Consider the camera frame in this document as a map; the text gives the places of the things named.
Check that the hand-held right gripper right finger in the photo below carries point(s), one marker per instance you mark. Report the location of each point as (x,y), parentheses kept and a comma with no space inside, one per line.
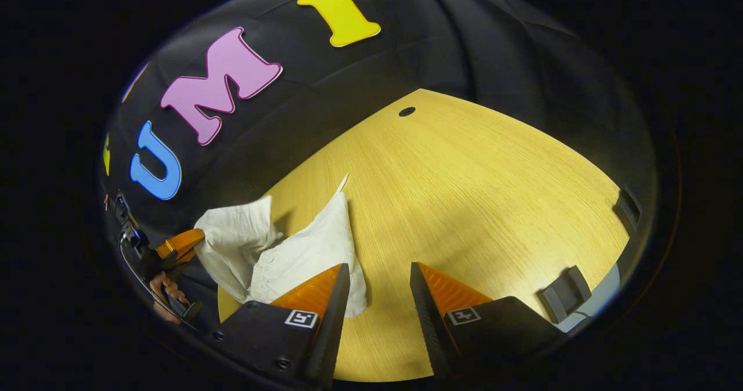
(426,321)

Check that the black backdrop cloth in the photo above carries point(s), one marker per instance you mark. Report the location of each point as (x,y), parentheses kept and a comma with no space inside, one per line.
(464,43)

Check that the white jeans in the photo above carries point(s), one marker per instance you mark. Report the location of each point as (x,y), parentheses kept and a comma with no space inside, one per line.
(302,252)

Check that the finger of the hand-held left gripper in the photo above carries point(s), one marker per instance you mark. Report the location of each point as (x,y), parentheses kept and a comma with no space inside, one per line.
(183,243)

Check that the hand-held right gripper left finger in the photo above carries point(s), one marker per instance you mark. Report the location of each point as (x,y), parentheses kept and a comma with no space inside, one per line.
(334,327)

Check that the black table clamp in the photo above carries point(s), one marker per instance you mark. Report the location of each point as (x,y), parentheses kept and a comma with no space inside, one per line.
(566,292)
(627,208)

